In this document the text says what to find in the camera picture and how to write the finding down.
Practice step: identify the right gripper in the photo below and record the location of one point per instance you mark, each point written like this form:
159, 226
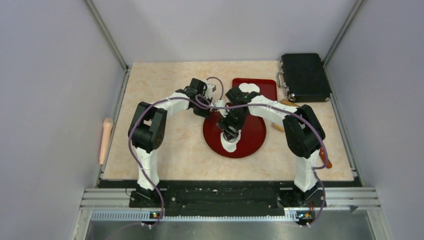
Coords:
225, 122

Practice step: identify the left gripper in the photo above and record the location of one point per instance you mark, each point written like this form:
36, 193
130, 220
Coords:
203, 113

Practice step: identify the round red tray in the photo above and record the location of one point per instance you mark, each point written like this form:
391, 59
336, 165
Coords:
253, 134

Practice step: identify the wooden roller tool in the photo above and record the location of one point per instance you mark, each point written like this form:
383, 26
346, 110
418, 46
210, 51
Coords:
287, 103

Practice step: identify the metal ring cutter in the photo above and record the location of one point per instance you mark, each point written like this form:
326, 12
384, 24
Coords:
230, 136

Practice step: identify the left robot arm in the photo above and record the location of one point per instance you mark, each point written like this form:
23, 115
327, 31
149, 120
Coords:
147, 130

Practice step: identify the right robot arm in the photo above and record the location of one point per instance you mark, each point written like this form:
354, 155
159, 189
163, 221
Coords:
303, 132

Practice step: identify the white dough ball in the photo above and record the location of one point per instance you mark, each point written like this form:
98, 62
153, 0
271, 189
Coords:
230, 146

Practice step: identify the left white wrapper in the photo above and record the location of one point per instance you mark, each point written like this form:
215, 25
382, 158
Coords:
245, 87

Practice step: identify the rectangular red tray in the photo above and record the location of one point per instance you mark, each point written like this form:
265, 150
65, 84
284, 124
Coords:
268, 87

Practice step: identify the black case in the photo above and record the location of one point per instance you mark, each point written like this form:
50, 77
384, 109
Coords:
303, 77

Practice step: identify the beige wooden rolling pin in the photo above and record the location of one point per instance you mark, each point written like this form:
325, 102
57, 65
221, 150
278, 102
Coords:
107, 127

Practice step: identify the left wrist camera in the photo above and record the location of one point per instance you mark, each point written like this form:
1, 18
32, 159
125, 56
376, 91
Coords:
210, 89

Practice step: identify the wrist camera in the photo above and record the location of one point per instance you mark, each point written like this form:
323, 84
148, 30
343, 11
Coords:
210, 89
220, 106

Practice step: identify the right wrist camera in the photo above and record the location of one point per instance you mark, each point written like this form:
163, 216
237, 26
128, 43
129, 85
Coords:
220, 106

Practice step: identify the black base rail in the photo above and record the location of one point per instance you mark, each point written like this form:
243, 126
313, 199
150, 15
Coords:
221, 198

